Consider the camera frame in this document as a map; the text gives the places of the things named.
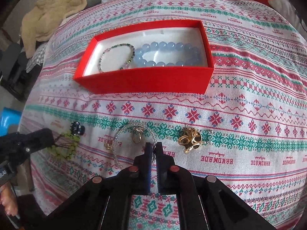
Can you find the person's left hand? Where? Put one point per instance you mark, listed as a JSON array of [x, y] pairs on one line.
[[8, 202]]

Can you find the small gold charm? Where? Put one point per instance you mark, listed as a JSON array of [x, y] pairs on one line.
[[108, 146]]

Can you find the beige blanket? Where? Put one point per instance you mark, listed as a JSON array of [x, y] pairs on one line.
[[52, 9]]

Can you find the dark chair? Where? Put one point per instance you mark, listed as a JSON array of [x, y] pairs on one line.
[[16, 76]]

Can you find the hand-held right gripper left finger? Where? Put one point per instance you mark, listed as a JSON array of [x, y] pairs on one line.
[[147, 170]]

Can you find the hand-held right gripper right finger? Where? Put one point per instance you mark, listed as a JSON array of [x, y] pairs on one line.
[[159, 170]]

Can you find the blue plastic object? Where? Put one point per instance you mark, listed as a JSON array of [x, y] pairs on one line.
[[8, 119]]

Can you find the dark hair claw clip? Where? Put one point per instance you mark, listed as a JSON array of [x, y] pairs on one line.
[[77, 128]]

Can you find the gold knot earrings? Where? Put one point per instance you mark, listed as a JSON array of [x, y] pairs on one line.
[[190, 140]]

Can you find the red jewelry box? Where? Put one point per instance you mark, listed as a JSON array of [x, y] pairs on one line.
[[148, 81]]

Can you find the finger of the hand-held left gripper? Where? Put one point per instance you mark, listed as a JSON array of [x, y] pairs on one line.
[[31, 140]]

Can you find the thin hoop earring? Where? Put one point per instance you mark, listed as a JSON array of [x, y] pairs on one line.
[[208, 135]]

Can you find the patterned tablecloth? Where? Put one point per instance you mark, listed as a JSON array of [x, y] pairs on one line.
[[215, 129]]

